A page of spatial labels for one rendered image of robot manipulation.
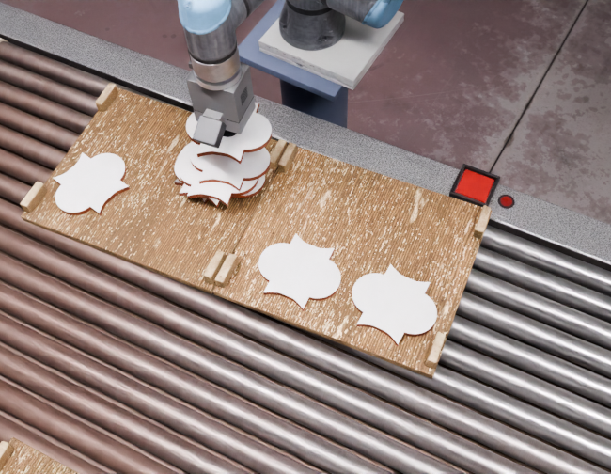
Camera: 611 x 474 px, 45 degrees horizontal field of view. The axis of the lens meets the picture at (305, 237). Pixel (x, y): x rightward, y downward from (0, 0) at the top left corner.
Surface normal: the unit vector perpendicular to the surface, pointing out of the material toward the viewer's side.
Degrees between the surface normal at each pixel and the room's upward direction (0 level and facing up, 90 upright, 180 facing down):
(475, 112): 0
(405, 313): 0
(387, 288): 0
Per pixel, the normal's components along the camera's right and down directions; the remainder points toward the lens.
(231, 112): -0.36, 0.81
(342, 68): -0.01, -0.52
